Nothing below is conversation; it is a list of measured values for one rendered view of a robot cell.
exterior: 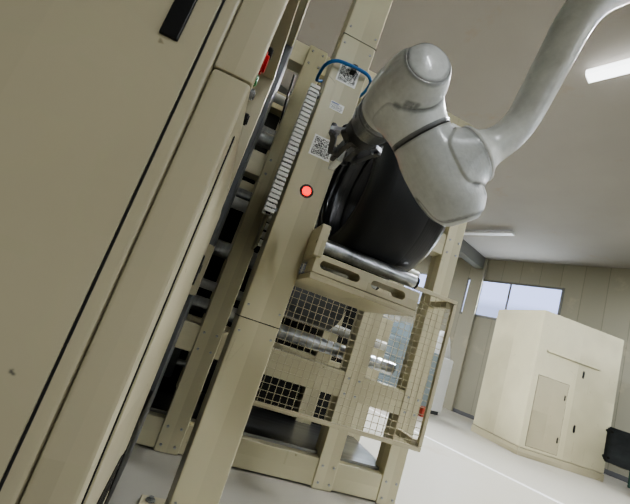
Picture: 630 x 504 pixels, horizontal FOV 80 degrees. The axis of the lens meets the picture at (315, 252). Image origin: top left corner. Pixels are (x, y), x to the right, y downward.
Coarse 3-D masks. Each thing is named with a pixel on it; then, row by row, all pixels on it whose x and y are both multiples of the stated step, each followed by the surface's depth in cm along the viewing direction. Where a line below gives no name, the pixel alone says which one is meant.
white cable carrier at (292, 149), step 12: (312, 84) 128; (312, 96) 127; (312, 108) 127; (300, 120) 125; (300, 132) 124; (288, 144) 123; (288, 156) 122; (288, 168) 122; (276, 180) 120; (276, 192) 120; (276, 204) 121
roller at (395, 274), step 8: (328, 240) 114; (328, 248) 114; (336, 248) 114; (344, 248) 115; (336, 256) 115; (344, 256) 115; (352, 256) 115; (360, 256) 116; (368, 256) 118; (352, 264) 117; (360, 264) 116; (368, 264) 117; (376, 264) 117; (384, 264) 118; (376, 272) 118; (384, 272) 118; (392, 272) 118; (400, 272) 119; (408, 272) 121; (392, 280) 120; (400, 280) 120; (408, 280) 120; (416, 280) 121
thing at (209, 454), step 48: (384, 0) 138; (336, 48) 137; (336, 96) 128; (336, 144) 127; (288, 192) 120; (288, 240) 118; (288, 288) 116; (240, 336) 111; (240, 384) 109; (192, 432) 112; (240, 432) 108; (192, 480) 103
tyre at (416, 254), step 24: (384, 144) 115; (336, 168) 152; (360, 168) 159; (384, 168) 111; (336, 192) 160; (360, 192) 163; (384, 192) 110; (408, 192) 110; (336, 216) 161; (360, 216) 114; (384, 216) 111; (408, 216) 112; (336, 240) 125; (360, 240) 116; (384, 240) 115; (408, 240) 116; (432, 240) 117; (408, 264) 122
